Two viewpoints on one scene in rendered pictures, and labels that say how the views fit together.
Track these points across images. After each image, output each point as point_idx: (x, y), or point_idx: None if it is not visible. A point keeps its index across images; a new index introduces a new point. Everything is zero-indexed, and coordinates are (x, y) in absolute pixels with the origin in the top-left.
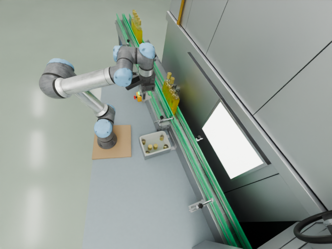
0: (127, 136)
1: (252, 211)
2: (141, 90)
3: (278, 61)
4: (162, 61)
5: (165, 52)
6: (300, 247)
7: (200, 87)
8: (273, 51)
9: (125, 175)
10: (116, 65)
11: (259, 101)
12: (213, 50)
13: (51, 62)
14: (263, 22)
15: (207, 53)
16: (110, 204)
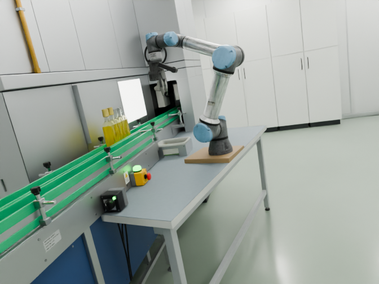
0: (196, 154)
1: (152, 112)
2: (164, 77)
3: (109, 33)
4: (35, 180)
5: (32, 150)
6: (166, 63)
7: (105, 95)
8: (106, 31)
9: None
10: (181, 35)
11: (118, 57)
12: (87, 58)
13: (227, 44)
14: (95, 21)
15: (85, 66)
16: (237, 136)
